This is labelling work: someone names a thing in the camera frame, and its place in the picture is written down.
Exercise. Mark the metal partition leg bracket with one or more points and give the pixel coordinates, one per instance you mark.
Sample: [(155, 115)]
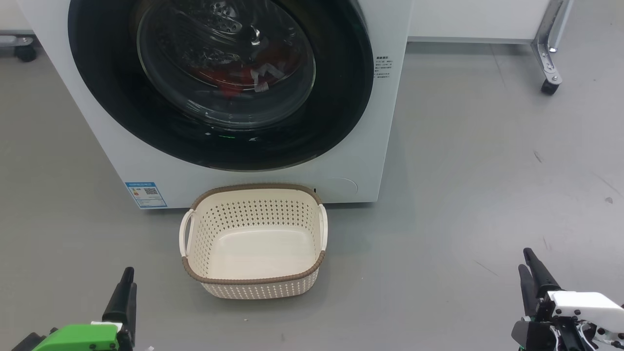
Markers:
[(548, 48)]

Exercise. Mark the blue energy label sticker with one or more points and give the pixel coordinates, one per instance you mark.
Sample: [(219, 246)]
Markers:
[(145, 195)]

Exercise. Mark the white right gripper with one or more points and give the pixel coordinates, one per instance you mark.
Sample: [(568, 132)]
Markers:
[(580, 304)]

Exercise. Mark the dark round washer door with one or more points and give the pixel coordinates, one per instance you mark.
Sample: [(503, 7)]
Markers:
[(107, 97)]

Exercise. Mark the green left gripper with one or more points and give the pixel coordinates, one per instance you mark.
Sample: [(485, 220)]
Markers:
[(78, 337)]

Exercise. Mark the white front-load washing machine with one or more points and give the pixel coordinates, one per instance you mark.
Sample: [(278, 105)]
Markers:
[(146, 165)]

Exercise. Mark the grey caster with metal foot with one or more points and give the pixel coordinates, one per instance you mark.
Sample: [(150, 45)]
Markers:
[(22, 48)]

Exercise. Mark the black caster wheel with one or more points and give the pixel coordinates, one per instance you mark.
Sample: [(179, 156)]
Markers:
[(551, 87)]

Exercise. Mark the cream perforated laundry basket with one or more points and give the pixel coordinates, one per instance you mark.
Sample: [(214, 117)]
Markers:
[(253, 243)]

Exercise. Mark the white partition panel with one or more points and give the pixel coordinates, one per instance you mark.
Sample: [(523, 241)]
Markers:
[(468, 19)]

